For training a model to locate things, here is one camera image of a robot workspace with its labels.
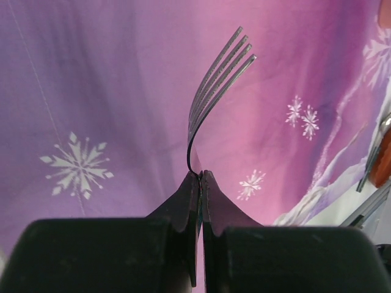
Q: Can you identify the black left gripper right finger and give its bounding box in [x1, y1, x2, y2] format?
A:
[201, 170, 390, 292]

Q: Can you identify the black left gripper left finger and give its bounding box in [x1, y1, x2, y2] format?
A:
[1, 173, 201, 293]

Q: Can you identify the orange plate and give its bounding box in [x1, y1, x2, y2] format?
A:
[369, 0, 390, 188]

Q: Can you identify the purple pink snowflake placemat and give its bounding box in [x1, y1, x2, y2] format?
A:
[1, 1, 390, 255]

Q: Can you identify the knife with teal handle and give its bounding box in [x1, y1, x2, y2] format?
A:
[356, 114, 390, 193]

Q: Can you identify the fork with teal handle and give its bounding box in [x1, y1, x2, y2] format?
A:
[185, 26, 258, 214]

